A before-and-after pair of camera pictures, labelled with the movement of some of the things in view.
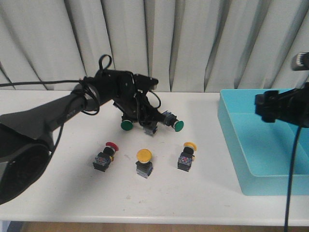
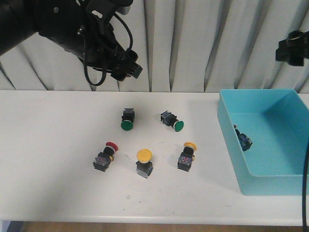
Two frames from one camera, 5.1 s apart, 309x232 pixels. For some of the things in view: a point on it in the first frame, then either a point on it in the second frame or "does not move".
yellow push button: (185, 159) does not move
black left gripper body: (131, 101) → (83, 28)
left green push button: (127, 125) does not move
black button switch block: (150, 127) → (245, 142)
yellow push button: (144, 166) does not move
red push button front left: (103, 159) does not move
